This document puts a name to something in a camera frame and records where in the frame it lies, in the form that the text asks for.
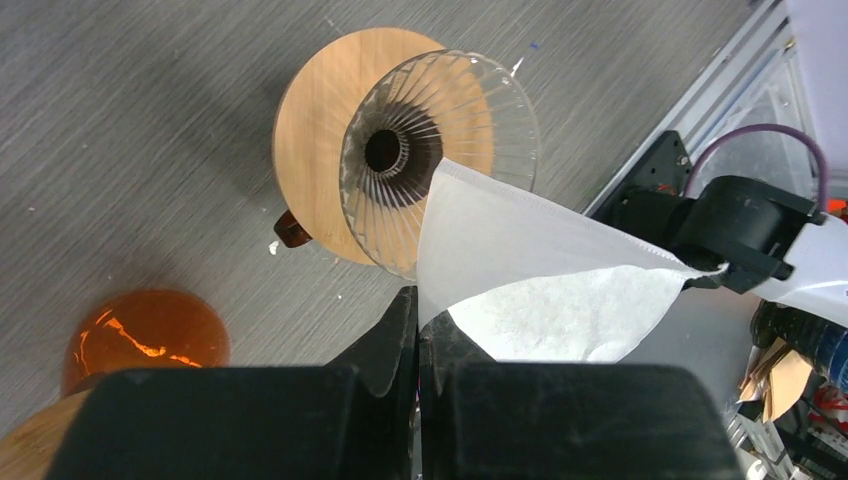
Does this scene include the orange glass carafe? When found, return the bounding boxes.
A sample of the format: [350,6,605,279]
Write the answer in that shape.
[60,289,230,397]

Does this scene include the brown plastic dripper with handle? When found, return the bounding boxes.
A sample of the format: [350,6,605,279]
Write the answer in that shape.
[273,210,313,249]

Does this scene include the brown paper filters pile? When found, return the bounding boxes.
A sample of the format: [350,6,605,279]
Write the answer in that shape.
[739,339,813,422]

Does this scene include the blue dripper on stand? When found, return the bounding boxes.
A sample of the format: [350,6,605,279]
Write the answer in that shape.
[750,301,847,394]

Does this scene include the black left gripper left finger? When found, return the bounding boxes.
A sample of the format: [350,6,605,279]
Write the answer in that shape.
[47,286,418,479]

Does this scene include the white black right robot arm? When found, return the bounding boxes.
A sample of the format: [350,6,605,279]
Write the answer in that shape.
[594,176,847,326]

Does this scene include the white paper coffee filter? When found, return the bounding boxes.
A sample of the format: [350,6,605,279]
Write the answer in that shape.
[416,159,703,363]

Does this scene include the wooden ring collar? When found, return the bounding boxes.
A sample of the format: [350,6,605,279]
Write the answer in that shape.
[272,27,451,266]

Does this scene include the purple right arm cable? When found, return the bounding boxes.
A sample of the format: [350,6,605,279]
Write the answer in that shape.
[682,123,831,213]

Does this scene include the clear glass dripper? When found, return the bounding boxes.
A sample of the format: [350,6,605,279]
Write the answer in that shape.
[339,50,541,281]

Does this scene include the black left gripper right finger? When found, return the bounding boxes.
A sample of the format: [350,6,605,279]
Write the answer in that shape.
[419,313,742,479]

